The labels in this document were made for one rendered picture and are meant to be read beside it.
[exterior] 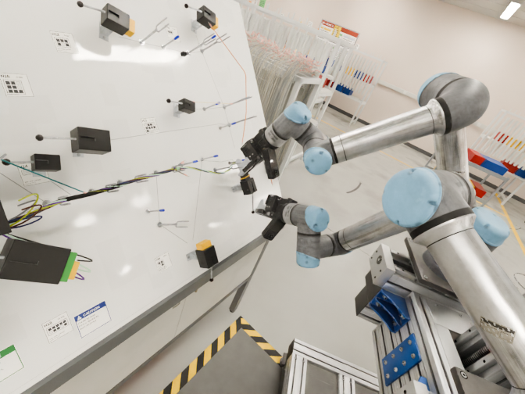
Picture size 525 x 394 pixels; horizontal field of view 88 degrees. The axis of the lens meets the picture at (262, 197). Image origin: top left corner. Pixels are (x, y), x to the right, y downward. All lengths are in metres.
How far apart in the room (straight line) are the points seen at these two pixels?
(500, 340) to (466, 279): 0.09
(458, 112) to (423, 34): 8.33
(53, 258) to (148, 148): 0.42
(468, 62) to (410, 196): 8.49
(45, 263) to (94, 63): 0.53
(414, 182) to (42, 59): 0.86
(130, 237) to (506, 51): 8.88
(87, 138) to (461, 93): 0.87
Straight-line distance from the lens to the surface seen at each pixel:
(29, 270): 0.65
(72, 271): 0.69
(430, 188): 0.57
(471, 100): 0.85
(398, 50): 9.15
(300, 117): 0.85
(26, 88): 0.84
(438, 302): 1.17
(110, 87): 0.92
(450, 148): 1.02
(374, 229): 0.84
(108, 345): 0.91
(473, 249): 0.60
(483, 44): 9.08
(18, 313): 0.81
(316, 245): 0.87
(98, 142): 0.74
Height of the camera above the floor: 1.65
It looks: 32 degrees down
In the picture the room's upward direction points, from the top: 22 degrees clockwise
